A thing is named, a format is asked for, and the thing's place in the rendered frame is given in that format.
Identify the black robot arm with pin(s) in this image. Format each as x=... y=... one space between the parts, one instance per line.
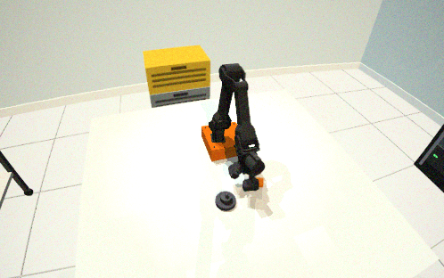
x=244 y=133

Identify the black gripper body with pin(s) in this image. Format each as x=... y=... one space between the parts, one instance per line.
x=250 y=184

